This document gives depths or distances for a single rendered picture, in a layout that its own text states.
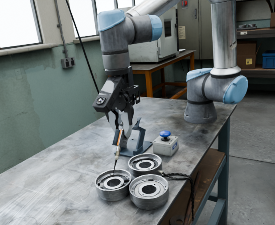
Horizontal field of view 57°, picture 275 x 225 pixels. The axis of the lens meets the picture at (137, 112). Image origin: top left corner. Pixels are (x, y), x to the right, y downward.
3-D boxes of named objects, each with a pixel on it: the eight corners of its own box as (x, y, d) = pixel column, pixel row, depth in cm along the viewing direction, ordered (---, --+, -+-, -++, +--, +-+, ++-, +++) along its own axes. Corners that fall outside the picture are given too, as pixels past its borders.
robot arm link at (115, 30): (132, 8, 67) (104, 10, 62) (136, 51, 70) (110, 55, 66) (116, 10, 73) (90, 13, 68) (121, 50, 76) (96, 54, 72)
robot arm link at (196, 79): (199, 92, 124) (198, 64, 120) (222, 97, 114) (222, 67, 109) (181, 98, 118) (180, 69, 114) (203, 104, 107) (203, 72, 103)
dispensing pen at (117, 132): (104, 172, 74) (117, 117, 77) (112, 173, 78) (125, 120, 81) (111, 174, 73) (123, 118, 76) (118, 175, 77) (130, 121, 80)
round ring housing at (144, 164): (122, 177, 79) (121, 165, 78) (141, 161, 87) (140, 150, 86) (151, 186, 73) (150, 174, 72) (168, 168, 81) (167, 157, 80)
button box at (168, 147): (171, 156, 88) (170, 143, 87) (153, 153, 92) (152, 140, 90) (180, 146, 95) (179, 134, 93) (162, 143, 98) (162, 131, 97)
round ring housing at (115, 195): (95, 205, 68) (92, 193, 67) (98, 182, 78) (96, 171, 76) (134, 200, 68) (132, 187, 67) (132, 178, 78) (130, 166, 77)
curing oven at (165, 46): (163, 64, 285) (159, 2, 263) (119, 64, 316) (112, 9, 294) (183, 56, 334) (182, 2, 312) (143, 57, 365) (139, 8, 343)
